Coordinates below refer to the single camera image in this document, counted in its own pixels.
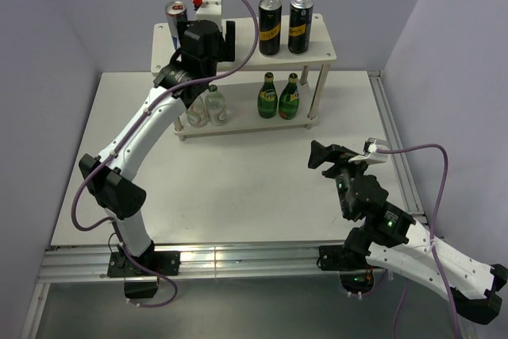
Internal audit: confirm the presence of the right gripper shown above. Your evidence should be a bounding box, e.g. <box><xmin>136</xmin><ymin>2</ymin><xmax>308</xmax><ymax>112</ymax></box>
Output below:
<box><xmin>307</xmin><ymin>139</ymin><xmax>373</xmax><ymax>218</ymax></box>

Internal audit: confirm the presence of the silver can red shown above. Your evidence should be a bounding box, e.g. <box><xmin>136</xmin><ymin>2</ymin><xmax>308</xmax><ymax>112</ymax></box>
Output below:
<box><xmin>164</xmin><ymin>1</ymin><xmax>187</xmax><ymax>49</ymax></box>

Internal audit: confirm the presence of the green glass bottle back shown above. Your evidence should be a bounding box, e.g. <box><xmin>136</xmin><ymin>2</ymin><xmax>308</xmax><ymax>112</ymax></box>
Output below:
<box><xmin>279</xmin><ymin>73</ymin><xmax>299</xmax><ymax>120</ymax></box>

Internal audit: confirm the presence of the green glass bottle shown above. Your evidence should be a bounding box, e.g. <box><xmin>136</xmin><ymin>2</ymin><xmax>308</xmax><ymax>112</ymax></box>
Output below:
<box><xmin>257</xmin><ymin>72</ymin><xmax>278</xmax><ymax>119</ymax></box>
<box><xmin>279</xmin><ymin>73</ymin><xmax>299</xmax><ymax>120</ymax></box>

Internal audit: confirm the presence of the green glass bottle front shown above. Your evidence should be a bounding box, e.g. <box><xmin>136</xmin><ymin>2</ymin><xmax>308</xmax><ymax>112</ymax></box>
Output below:
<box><xmin>257</xmin><ymin>72</ymin><xmax>278</xmax><ymax>119</ymax></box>

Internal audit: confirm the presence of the clear bottle green cap front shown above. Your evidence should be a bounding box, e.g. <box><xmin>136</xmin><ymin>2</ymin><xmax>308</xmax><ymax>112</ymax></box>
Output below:
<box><xmin>205</xmin><ymin>85</ymin><xmax>227</xmax><ymax>125</ymax></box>

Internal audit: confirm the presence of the clear bottle green cap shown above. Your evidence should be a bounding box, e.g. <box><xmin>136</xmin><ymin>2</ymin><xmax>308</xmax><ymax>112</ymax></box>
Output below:
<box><xmin>205</xmin><ymin>85</ymin><xmax>227</xmax><ymax>125</ymax></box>
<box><xmin>186</xmin><ymin>96</ymin><xmax>208</xmax><ymax>128</ymax></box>

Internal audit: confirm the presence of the clear bottle green cap back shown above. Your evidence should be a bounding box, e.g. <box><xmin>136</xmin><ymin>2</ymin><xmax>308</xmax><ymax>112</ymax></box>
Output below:
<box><xmin>186</xmin><ymin>96</ymin><xmax>208</xmax><ymax>128</ymax></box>

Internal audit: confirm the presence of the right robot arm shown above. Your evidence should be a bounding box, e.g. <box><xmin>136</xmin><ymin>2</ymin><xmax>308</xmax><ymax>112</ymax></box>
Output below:
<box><xmin>308</xmin><ymin>138</ymin><xmax>507</xmax><ymax>325</ymax></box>

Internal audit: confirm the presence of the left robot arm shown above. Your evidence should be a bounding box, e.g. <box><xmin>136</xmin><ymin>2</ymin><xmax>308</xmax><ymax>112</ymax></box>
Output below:
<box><xmin>79</xmin><ymin>20</ymin><xmax>236</xmax><ymax>275</ymax></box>

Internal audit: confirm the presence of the white two-tier shelf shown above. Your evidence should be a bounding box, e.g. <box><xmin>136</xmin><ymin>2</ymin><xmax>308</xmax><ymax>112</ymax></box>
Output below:
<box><xmin>173</xmin><ymin>13</ymin><xmax>337</xmax><ymax>141</ymax></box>

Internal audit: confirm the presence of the black can left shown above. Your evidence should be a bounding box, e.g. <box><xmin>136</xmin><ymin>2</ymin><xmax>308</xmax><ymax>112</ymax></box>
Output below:
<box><xmin>258</xmin><ymin>0</ymin><xmax>282</xmax><ymax>56</ymax></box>

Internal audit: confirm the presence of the black can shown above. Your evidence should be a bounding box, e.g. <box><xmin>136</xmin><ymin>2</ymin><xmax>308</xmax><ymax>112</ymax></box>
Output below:
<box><xmin>258</xmin><ymin>0</ymin><xmax>282</xmax><ymax>56</ymax></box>
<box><xmin>287</xmin><ymin>0</ymin><xmax>314</xmax><ymax>55</ymax></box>

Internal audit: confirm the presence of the black can right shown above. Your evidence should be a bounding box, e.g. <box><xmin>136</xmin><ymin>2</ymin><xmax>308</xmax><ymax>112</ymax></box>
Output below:
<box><xmin>287</xmin><ymin>0</ymin><xmax>314</xmax><ymax>55</ymax></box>

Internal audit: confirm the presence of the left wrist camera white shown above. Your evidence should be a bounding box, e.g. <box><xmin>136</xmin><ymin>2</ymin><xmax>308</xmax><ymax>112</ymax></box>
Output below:
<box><xmin>193</xmin><ymin>0</ymin><xmax>222</xmax><ymax>25</ymax></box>

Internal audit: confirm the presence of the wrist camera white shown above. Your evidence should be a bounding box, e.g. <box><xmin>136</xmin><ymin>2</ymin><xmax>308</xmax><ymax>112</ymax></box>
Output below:
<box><xmin>193</xmin><ymin>0</ymin><xmax>222</xmax><ymax>25</ymax></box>
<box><xmin>348</xmin><ymin>137</ymin><xmax>390</xmax><ymax>165</ymax></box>

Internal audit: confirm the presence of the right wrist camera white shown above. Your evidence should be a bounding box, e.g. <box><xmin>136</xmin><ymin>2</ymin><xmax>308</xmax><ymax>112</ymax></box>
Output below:
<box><xmin>348</xmin><ymin>137</ymin><xmax>390</xmax><ymax>165</ymax></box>

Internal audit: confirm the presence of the aluminium side rail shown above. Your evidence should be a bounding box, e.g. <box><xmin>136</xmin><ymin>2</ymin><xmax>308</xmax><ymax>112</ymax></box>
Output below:
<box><xmin>368</xmin><ymin>70</ymin><xmax>477</xmax><ymax>339</ymax></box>

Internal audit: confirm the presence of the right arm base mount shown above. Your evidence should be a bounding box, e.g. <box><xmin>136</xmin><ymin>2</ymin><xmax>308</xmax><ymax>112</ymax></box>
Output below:
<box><xmin>316</xmin><ymin>228</ymin><xmax>389</xmax><ymax>301</ymax></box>

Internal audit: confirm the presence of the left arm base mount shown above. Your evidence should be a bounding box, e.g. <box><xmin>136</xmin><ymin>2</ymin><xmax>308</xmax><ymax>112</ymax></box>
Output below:
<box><xmin>106</xmin><ymin>250</ymin><xmax>180</xmax><ymax>308</ymax></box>

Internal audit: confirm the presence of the aluminium front rail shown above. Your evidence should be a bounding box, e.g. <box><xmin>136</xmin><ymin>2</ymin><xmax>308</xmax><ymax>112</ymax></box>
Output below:
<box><xmin>37</xmin><ymin>241</ymin><xmax>328</xmax><ymax>283</ymax></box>

